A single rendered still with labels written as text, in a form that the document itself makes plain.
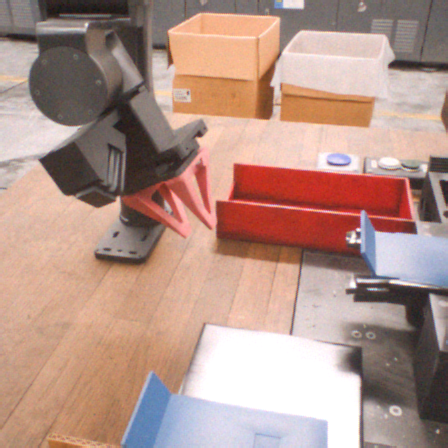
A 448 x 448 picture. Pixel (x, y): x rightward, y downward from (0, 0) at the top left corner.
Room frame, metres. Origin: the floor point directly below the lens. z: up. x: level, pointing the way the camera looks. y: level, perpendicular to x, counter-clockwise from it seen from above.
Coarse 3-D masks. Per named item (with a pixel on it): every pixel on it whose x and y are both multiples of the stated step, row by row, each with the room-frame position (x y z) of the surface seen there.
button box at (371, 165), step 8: (368, 160) 0.76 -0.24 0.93; (376, 160) 0.76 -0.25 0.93; (400, 160) 0.76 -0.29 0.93; (416, 160) 0.76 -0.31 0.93; (368, 168) 0.73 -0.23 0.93; (376, 168) 0.73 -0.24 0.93; (384, 168) 0.73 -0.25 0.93; (392, 168) 0.72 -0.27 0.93; (400, 168) 0.73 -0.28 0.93; (424, 168) 0.73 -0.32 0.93; (392, 176) 0.71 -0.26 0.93; (400, 176) 0.70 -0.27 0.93; (408, 176) 0.70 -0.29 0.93; (416, 176) 0.70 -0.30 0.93; (424, 176) 0.70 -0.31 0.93; (416, 184) 0.70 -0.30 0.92; (416, 192) 0.70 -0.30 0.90
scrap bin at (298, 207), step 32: (256, 192) 0.68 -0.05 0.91; (288, 192) 0.67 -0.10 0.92; (320, 192) 0.66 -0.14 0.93; (352, 192) 0.65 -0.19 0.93; (384, 192) 0.64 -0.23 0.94; (224, 224) 0.57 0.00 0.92; (256, 224) 0.56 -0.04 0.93; (288, 224) 0.55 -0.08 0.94; (320, 224) 0.55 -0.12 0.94; (352, 224) 0.54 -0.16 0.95; (384, 224) 0.53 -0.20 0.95
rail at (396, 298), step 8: (392, 280) 0.37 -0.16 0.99; (400, 280) 0.37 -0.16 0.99; (400, 288) 0.37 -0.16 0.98; (408, 288) 0.36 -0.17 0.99; (416, 288) 0.36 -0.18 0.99; (424, 288) 0.36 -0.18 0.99; (432, 288) 0.36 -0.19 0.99; (440, 288) 0.36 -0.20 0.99; (392, 296) 0.37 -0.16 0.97; (400, 296) 0.37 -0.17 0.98; (408, 296) 0.36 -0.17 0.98; (416, 296) 0.36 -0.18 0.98; (400, 304) 0.37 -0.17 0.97; (408, 304) 0.36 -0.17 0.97; (416, 304) 0.36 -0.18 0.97; (424, 304) 0.36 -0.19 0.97
